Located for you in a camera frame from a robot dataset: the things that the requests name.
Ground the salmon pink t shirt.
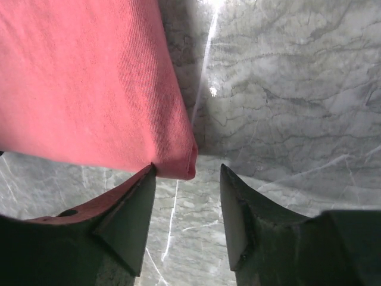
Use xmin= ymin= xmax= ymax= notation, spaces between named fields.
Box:
xmin=1 ymin=1 xmax=197 ymax=180

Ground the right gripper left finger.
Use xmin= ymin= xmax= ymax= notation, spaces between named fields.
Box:
xmin=1 ymin=165 xmax=156 ymax=285

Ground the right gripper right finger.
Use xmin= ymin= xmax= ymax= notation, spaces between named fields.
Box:
xmin=220 ymin=165 xmax=380 ymax=285

